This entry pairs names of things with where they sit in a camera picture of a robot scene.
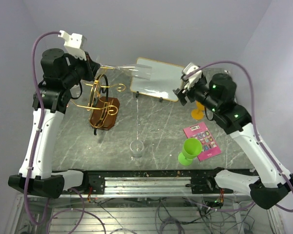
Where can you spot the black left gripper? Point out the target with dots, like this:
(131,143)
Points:
(91,66)

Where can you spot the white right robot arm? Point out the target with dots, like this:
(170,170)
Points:
(273,181)

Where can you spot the gold framed whiteboard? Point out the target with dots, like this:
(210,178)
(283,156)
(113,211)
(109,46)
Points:
(164,78)

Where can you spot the green plastic goblet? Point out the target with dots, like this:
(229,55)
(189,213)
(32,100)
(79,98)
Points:
(191,149)

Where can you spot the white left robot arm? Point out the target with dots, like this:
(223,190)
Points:
(61,71)

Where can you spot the pink booklet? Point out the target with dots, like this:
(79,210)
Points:
(201,132)

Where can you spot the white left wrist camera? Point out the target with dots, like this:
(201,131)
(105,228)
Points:
(74,44)

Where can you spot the small clear wine glass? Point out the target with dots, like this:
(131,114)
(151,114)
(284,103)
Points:
(133,70)

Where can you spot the aluminium rail frame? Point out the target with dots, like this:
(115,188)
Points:
(144,202)

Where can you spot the gold wire wine glass rack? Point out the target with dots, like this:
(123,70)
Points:
(102,106)

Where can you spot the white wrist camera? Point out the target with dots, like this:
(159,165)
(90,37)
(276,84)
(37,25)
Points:
(74,44)
(190,75)

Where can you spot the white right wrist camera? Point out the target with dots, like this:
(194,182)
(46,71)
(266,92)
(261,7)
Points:
(190,75)

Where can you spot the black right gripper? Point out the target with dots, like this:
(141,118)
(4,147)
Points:
(182,92)

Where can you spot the orange plastic goblet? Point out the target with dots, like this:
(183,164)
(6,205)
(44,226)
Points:
(198,113)

